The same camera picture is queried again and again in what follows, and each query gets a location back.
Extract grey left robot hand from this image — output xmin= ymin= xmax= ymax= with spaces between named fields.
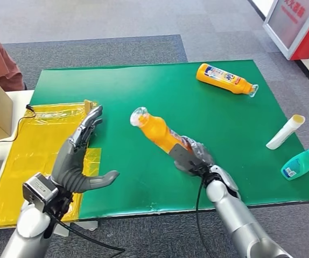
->
xmin=51 ymin=105 xmax=120 ymax=195

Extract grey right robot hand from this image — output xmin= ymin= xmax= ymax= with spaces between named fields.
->
xmin=174 ymin=135 xmax=215 ymax=177

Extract orange bottle with clear cap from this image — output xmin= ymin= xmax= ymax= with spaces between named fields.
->
xmin=196 ymin=63 xmax=259 ymax=98
xmin=129 ymin=106 xmax=196 ymax=155

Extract white bottle with yellow end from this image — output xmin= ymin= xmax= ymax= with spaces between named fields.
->
xmin=266 ymin=114 xmax=306 ymax=151

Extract teal plastic bottle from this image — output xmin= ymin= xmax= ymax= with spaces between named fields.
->
xmin=281 ymin=148 xmax=309 ymax=181

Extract yellow plastic sheet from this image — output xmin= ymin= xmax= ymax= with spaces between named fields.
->
xmin=0 ymin=102 xmax=102 ymax=228

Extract green table mat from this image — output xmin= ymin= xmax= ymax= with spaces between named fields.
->
xmin=30 ymin=59 xmax=309 ymax=220

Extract red and white display stand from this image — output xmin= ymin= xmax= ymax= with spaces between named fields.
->
xmin=263 ymin=0 xmax=309 ymax=61

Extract right wrist camera on black plate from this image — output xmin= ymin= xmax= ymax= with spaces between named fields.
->
xmin=168 ymin=143 xmax=198 ymax=171

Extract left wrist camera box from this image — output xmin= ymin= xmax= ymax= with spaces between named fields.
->
xmin=23 ymin=173 xmax=60 ymax=213

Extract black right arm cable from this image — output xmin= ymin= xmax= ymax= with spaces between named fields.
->
xmin=196 ymin=176 xmax=211 ymax=258

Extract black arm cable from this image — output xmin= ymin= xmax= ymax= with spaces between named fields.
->
xmin=46 ymin=213 xmax=126 ymax=258
xmin=196 ymin=176 xmax=211 ymax=258

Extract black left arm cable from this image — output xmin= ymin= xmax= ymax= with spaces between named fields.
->
xmin=46 ymin=213 xmax=126 ymax=258

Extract thin black cable with plug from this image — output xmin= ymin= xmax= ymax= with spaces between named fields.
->
xmin=0 ymin=104 xmax=36 ymax=147

